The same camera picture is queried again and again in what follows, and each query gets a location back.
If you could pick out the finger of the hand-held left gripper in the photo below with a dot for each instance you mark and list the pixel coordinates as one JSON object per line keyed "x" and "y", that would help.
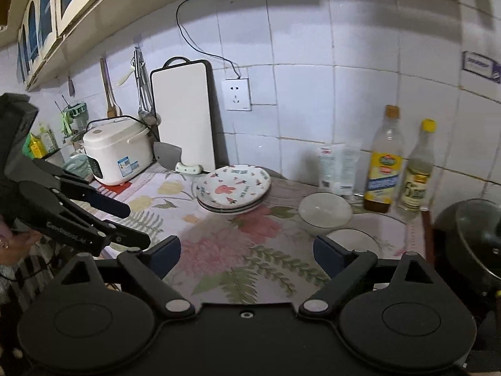
{"x": 133, "y": 239}
{"x": 109, "y": 207}

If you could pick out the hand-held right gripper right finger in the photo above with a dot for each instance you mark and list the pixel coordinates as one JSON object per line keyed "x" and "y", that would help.
{"x": 328, "y": 258}

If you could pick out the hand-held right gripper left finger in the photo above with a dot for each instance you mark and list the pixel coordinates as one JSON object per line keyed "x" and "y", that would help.
{"x": 166, "y": 256}

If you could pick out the white plate sun print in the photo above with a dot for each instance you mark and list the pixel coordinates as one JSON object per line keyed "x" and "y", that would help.
{"x": 231, "y": 213}

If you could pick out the blue fried egg plate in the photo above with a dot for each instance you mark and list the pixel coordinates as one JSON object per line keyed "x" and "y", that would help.
{"x": 235, "y": 209}

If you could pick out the carrot pattern plate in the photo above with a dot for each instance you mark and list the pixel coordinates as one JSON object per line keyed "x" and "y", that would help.
{"x": 231, "y": 188}

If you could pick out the person's left hand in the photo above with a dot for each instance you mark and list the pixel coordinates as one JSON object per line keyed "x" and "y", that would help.
{"x": 11, "y": 248}

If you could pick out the red striped mat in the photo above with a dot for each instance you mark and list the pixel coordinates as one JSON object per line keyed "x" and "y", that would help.
{"x": 113, "y": 192}

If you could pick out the yellow green bottle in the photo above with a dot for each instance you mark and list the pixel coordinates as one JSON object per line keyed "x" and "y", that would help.
{"x": 35, "y": 149}

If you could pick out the clear plastic bottle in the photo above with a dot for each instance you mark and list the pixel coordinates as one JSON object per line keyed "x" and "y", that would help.
{"x": 49, "y": 141}

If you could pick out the green plastic basket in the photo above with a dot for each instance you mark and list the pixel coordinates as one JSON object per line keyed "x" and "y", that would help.
{"x": 76, "y": 166}

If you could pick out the white rice cooker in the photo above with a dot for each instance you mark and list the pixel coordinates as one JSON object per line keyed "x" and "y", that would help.
{"x": 113, "y": 152}

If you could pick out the green utensil holder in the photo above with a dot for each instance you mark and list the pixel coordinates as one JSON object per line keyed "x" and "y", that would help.
{"x": 76, "y": 111}

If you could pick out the small hanging utensil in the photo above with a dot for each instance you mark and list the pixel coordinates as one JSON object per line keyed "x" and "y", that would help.
{"x": 71, "y": 86}

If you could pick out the floral tablecloth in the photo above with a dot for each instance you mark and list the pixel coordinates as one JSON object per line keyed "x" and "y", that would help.
{"x": 242, "y": 243}

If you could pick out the white seasoning bag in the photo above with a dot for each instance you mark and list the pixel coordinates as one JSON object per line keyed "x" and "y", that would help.
{"x": 336, "y": 168}

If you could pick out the wooden spatula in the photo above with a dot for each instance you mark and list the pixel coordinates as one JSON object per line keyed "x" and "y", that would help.
{"x": 111, "y": 109}

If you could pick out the amber bottle yellow label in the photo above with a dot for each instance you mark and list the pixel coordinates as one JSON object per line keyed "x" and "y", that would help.
{"x": 383, "y": 176}

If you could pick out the white cutting board black rim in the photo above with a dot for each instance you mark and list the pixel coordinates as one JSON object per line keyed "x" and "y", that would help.
{"x": 182, "y": 117}

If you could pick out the clear bottle yellow cap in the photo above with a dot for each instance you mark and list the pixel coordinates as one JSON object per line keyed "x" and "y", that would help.
{"x": 417, "y": 180}

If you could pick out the beige upper cabinet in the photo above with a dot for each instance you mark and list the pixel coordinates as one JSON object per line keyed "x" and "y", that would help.
{"x": 58, "y": 8}

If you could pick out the hanging metal tongs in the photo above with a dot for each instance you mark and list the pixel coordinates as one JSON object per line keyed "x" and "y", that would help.
{"x": 140, "y": 78}

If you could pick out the white wall socket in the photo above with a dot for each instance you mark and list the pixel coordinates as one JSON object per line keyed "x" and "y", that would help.
{"x": 236, "y": 94}

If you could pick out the blue white wall sticker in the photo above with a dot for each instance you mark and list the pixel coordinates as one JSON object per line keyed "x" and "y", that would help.
{"x": 479, "y": 64}

